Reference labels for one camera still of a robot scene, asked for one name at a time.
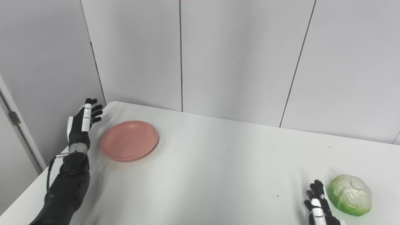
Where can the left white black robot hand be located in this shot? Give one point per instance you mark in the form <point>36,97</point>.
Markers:
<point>78,132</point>

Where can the pink round plate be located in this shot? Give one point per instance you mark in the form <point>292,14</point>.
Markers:
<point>128,141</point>

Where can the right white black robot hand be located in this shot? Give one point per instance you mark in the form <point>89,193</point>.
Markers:
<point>322,212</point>

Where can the green white toy cabbage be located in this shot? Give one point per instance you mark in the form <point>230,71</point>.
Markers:
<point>350,195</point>

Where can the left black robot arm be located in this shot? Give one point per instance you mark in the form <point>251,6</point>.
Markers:
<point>67,187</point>

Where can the metal door hinge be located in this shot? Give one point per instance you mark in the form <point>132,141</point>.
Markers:
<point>14,117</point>

